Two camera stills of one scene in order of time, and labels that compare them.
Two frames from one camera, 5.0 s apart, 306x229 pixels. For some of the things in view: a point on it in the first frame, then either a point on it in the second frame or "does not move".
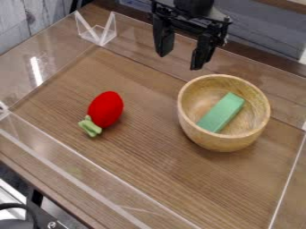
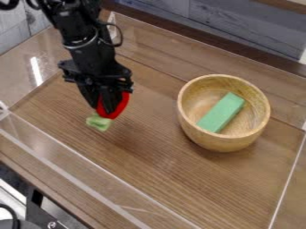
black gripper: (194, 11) to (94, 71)
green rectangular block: (218, 116) does not move
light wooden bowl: (224, 112) does not move
